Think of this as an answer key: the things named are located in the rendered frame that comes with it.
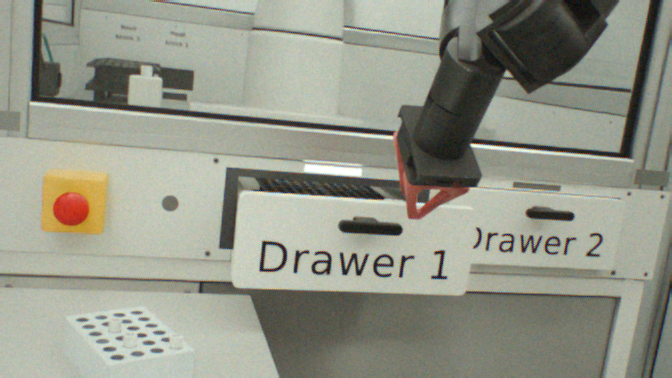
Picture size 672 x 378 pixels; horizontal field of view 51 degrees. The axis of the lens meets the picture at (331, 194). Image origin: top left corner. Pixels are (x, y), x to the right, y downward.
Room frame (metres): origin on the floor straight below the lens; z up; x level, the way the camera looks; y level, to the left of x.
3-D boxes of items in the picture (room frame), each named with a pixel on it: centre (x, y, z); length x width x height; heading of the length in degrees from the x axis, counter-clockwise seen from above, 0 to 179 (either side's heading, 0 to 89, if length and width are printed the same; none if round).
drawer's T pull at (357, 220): (0.77, -0.04, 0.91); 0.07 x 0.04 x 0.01; 105
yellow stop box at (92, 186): (0.84, 0.31, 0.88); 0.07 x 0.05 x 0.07; 105
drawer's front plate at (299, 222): (0.80, -0.04, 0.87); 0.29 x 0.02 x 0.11; 105
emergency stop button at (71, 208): (0.81, 0.31, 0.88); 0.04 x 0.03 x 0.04; 105
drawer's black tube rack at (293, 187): (0.99, 0.01, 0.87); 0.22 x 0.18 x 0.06; 15
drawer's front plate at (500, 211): (1.02, -0.30, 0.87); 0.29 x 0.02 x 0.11; 105
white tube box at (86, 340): (0.64, 0.18, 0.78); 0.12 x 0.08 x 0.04; 39
